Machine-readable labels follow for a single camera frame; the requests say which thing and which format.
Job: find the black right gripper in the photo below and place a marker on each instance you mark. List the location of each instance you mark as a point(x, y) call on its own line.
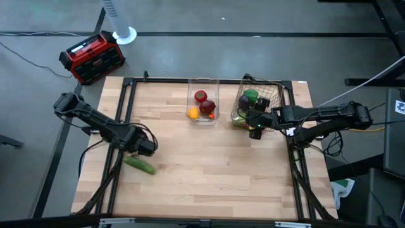
point(264, 119)

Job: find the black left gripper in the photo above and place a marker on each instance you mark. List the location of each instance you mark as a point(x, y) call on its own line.
point(140, 142)

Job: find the green bell pepper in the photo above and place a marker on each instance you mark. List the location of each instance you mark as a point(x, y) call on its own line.
point(251, 94)

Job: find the small orange-red fruit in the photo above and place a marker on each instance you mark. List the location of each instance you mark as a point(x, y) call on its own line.
point(211, 116)

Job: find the dark red apple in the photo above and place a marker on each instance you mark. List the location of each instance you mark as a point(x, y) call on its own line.
point(207, 107)

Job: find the orange fruit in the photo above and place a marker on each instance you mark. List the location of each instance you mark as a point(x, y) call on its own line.
point(193, 113)

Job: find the red tomato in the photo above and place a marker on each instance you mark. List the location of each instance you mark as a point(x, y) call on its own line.
point(200, 96)

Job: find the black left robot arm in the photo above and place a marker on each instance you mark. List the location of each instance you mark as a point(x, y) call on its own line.
point(95, 118)

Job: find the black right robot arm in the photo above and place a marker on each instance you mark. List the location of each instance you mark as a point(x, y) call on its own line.
point(316, 112)

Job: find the dark green cucumber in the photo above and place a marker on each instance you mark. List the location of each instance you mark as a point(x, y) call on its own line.
point(140, 166)

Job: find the clear plastic bin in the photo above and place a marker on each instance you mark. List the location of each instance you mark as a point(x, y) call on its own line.
point(202, 85)

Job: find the red black portable radio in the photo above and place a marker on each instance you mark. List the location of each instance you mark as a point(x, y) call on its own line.
point(91, 58)

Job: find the green white object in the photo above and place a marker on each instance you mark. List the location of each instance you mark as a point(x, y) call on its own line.
point(341, 187)

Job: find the white tower fan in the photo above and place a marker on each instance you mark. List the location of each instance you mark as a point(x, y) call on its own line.
point(117, 19)

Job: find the grey stand foot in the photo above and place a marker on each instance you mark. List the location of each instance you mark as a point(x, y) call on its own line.
point(11, 141)

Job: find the black cabinet with sticker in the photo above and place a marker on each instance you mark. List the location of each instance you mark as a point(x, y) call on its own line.
point(394, 142)

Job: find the black box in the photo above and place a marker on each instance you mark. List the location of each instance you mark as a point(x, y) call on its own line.
point(386, 196)

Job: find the black aluminium table frame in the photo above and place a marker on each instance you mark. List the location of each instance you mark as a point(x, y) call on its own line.
point(158, 80)

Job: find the silver metal bracket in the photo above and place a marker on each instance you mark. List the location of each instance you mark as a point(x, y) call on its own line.
point(112, 220)
point(292, 224)

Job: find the black desk leg frame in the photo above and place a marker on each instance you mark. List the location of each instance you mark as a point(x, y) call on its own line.
point(364, 81)

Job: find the black front rail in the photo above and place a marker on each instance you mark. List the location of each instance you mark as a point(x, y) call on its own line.
point(47, 221)

